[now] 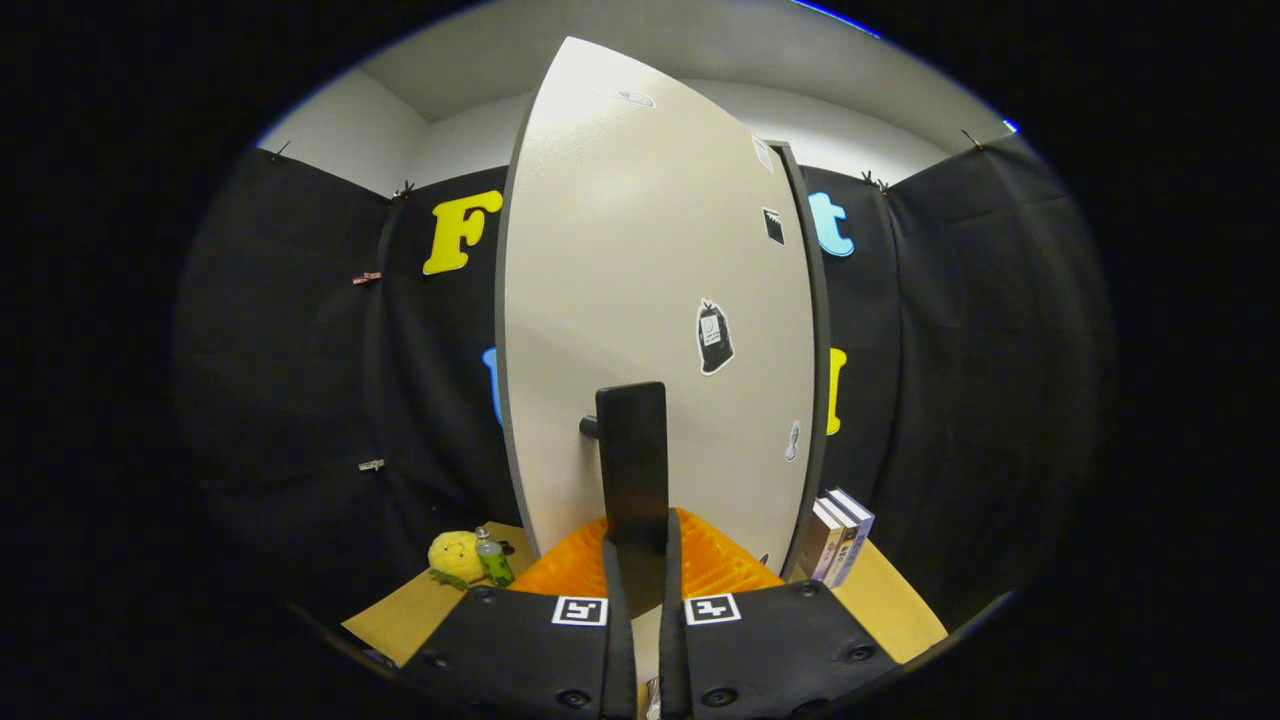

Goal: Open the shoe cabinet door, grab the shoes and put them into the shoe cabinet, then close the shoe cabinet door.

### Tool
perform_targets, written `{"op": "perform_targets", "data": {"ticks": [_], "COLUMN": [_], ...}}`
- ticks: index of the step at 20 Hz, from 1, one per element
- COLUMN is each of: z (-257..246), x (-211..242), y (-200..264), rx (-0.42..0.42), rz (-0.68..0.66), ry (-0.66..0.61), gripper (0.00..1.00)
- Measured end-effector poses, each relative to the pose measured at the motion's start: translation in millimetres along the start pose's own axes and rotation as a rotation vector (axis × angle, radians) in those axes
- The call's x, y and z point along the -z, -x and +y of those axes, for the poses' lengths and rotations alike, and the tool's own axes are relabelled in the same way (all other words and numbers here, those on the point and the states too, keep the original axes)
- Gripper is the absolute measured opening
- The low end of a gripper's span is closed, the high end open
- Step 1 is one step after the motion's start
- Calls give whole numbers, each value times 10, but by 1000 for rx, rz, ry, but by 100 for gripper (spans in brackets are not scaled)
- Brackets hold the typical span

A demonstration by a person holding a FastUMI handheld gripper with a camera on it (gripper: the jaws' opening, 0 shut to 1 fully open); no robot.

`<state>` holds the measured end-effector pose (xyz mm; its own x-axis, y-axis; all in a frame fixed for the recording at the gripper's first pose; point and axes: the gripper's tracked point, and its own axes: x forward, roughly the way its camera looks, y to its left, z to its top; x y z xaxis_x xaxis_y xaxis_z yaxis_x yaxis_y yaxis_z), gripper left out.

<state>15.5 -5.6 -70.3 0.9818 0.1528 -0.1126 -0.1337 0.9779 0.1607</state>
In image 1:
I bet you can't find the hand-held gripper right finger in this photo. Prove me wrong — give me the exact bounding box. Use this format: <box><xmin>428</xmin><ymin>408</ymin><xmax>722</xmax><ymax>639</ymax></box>
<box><xmin>657</xmin><ymin>508</ymin><xmax>901</xmax><ymax>720</ymax></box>

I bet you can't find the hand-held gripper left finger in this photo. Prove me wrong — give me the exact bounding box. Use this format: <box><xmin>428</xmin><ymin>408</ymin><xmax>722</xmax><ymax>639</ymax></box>
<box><xmin>400</xmin><ymin>515</ymin><xmax>638</xmax><ymax>720</ymax></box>

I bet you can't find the black door handle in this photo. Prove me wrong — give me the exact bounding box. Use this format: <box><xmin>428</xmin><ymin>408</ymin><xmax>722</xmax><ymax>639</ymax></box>
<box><xmin>580</xmin><ymin>382</ymin><xmax>669</xmax><ymax>553</ymax></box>

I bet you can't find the dark grey shoe cabinet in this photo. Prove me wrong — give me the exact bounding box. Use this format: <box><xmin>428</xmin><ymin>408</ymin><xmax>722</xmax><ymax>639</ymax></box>
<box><xmin>765</xmin><ymin>140</ymin><xmax>833</xmax><ymax>583</ymax></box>

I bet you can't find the beige shoe cabinet door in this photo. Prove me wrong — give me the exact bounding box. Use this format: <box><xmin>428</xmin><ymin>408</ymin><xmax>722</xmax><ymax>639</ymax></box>
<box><xmin>495</xmin><ymin>37</ymin><xmax>823</xmax><ymax>581</ymax></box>

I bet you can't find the green label drink bottle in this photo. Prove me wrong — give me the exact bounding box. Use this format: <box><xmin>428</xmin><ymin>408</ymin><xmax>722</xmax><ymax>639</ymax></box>
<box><xmin>474</xmin><ymin>527</ymin><xmax>515</xmax><ymax>588</ymax></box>

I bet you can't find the yellow pineapple plush toy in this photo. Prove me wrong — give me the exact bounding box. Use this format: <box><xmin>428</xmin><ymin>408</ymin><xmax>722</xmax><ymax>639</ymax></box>
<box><xmin>428</xmin><ymin>531</ymin><xmax>488</xmax><ymax>591</ymax></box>

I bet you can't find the black backdrop cloth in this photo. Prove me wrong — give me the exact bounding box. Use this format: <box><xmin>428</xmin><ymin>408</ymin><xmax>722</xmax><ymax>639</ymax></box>
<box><xmin>175</xmin><ymin>130</ymin><xmax>1119</xmax><ymax>651</ymax></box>

